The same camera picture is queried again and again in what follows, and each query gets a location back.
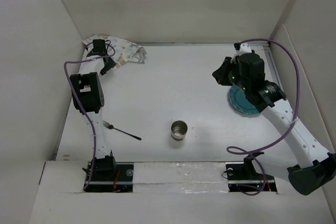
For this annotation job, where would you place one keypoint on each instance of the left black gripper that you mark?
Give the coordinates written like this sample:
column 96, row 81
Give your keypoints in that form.
column 110, row 65

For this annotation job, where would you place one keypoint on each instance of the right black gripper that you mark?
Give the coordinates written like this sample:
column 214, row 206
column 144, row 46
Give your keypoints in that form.
column 220, row 74

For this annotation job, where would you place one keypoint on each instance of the floral animal print cloth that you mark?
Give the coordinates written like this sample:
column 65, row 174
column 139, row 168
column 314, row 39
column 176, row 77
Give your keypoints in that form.
column 126, row 51

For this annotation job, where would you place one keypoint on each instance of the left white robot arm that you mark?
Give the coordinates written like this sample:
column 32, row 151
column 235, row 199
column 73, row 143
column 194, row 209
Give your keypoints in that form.
column 88, row 99

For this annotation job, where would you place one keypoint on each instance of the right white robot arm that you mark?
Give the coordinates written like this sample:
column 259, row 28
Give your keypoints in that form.
column 296, row 156

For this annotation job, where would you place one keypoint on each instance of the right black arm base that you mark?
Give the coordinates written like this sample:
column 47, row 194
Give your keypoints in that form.
column 249, row 179

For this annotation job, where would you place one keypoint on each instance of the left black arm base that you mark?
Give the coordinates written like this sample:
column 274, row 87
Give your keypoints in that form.
column 119, row 182

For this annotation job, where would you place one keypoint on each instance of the teal scalloped plate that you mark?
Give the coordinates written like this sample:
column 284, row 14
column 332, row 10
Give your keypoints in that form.
column 239, row 102

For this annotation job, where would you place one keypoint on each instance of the black metal fork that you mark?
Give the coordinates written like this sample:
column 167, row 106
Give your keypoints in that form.
column 111, row 127

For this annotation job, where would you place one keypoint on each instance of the stainless steel cup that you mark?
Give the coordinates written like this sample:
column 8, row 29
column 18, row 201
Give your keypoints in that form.
column 179, row 130

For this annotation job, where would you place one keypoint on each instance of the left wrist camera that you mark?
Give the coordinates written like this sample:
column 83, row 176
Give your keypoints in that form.
column 99, row 47

